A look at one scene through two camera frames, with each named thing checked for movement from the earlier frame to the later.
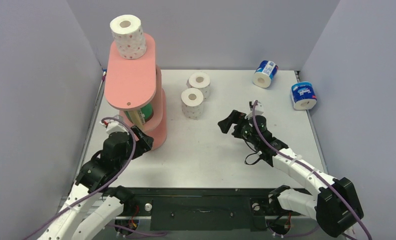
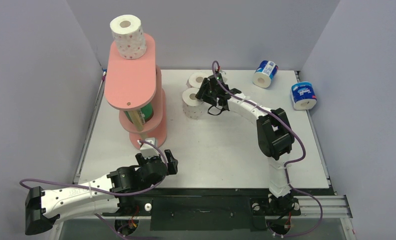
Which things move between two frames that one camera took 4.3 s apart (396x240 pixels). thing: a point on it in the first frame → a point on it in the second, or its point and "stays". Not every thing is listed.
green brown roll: [141, 116] stays
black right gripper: [236, 125] → [207, 91]
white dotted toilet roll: [128, 34] stays
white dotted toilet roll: [192, 99] stays
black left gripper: [145, 143] → [172, 162]
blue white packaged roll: [265, 71] stays
